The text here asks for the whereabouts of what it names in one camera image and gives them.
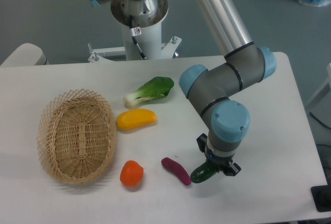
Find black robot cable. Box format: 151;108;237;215
128;14;148;60

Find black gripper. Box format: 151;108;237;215
197;133;242;176

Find woven wicker basket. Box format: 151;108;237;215
37;89;116;184

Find purple sweet potato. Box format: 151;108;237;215
161;157;191;186

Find white furniture frame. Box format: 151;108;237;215
305;64;330;111

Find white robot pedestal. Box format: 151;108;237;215
88;0;182;63

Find yellow bell pepper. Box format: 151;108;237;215
116;109;157;131

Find orange bell pepper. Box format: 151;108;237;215
120;160;144;187

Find green bok choy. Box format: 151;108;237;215
124;77;174;109

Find white chair back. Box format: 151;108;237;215
1;43;50;68

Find black device at table edge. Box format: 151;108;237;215
311;185;331;212

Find black floor cable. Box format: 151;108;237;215
309;111;331;129

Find green cucumber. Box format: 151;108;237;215
190;161;218;184

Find silver and grey robot arm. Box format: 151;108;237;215
89;0;277;183

